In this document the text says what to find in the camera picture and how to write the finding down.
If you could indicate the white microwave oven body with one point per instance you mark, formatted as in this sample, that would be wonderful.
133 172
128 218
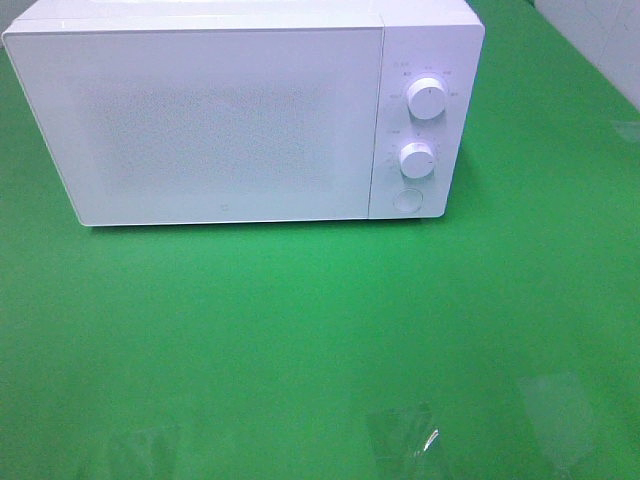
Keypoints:
442 39

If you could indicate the clear tape patch centre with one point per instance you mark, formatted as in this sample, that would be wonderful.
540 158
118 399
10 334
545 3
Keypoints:
405 443

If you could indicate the round door release button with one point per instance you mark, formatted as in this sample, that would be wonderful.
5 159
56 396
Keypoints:
408 201

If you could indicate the white microwave door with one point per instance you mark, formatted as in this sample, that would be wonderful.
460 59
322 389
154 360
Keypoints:
182 127

